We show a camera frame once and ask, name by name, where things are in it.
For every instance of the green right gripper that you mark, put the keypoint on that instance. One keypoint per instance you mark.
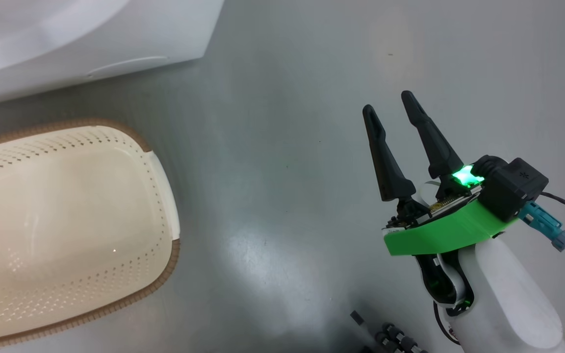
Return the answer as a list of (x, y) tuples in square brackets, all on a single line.
[(444, 230)]

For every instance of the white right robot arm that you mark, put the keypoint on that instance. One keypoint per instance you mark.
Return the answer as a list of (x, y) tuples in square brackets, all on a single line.
[(503, 304)]

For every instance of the black robot base connectors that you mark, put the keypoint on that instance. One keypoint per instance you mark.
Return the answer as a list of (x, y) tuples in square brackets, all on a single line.
[(395, 338)]

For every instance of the white front-load washing machine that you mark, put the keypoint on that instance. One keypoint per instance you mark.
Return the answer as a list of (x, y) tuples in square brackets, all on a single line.
[(66, 34)]

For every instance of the oval white filter cover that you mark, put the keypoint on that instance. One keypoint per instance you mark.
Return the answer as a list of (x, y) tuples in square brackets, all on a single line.
[(130, 63)]

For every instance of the cream perforated laundry basket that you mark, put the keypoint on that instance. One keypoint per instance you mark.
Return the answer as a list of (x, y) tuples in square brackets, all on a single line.
[(66, 220)]

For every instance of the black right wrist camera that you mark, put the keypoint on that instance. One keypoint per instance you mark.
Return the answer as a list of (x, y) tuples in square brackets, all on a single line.
[(513, 189)]

